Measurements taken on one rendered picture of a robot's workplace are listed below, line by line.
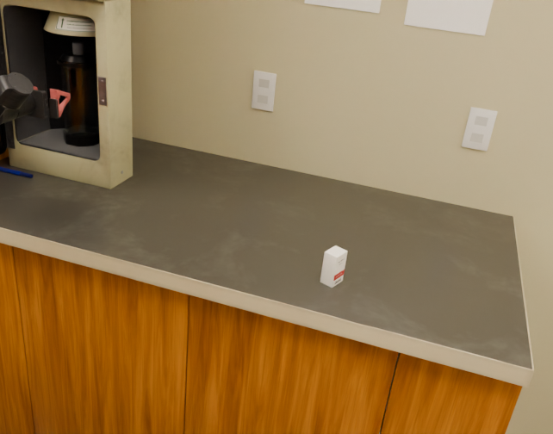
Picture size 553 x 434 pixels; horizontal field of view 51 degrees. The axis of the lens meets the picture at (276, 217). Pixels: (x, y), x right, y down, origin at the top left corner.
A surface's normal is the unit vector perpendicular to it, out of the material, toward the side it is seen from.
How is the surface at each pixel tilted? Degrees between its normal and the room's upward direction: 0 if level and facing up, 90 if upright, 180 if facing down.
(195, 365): 90
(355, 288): 1
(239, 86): 90
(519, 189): 90
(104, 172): 90
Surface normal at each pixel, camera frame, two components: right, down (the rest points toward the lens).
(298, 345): -0.31, 0.39
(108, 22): 0.95, 0.22
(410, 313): 0.10, -0.90
